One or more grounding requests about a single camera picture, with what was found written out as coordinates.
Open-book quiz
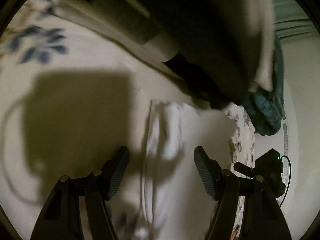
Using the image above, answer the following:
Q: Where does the floral bed sheet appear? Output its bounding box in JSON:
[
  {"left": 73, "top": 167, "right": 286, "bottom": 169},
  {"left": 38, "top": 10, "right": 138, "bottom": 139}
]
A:
[{"left": 1, "top": 0, "right": 239, "bottom": 239}]

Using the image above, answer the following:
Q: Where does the white bed headboard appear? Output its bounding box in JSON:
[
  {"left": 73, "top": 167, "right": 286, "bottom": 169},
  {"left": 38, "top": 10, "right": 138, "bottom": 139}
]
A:
[{"left": 254, "top": 36, "right": 319, "bottom": 239}]

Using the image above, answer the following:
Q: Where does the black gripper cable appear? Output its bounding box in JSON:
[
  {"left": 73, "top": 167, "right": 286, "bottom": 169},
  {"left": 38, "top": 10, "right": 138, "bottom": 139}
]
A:
[{"left": 278, "top": 155, "right": 292, "bottom": 208}]

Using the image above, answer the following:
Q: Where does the white cloth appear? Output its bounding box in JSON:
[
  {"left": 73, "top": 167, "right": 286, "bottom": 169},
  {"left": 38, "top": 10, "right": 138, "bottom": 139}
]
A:
[{"left": 142, "top": 100, "right": 236, "bottom": 239}]

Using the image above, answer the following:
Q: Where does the black folded garment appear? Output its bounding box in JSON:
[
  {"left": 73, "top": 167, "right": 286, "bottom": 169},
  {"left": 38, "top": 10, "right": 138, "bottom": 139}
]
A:
[{"left": 58, "top": 0, "right": 263, "bottom": 109}]

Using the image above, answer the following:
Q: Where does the dark green folded blanket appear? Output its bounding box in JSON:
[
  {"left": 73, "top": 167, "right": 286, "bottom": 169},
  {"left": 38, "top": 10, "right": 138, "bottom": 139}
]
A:
[{"left": 242, "top": 35, "right": 285, "bottom": 136}]

